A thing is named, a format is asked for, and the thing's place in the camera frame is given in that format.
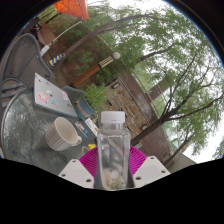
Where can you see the leaning pale trunk tree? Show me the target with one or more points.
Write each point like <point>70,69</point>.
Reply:
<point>100,30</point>

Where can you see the blue yellow striped post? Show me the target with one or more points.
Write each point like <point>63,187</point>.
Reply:
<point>56,59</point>

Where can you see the globe-topped wooden lamp post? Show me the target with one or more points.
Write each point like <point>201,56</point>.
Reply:
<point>93,70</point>

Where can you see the orange canopy tent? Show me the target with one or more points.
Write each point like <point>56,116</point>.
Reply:
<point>73,8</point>

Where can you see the clear plastic bottle white cap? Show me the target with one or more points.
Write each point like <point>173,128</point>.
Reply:
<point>113,146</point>

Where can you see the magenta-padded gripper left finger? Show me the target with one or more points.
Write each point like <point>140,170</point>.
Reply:
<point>78,171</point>

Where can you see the dark forked trunk tree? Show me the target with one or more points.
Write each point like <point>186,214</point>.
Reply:
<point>150,130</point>

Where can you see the potted green plant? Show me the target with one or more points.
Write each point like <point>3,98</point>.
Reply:
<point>95,96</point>

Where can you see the wall lantern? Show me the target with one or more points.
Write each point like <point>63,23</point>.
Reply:
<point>143,127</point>
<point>115,85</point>

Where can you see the white sticker sheet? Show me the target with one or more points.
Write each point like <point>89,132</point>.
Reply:
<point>91,126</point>
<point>81,129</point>

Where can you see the silver laptop with stickers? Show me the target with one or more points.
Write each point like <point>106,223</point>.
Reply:
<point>53,95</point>

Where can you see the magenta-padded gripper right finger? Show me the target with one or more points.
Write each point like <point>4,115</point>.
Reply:
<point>150,170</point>

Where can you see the wooden bench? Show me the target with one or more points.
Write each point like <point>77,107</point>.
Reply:
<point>45,33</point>

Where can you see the cream ribbed cup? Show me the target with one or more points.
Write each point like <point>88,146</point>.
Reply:
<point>61,133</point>

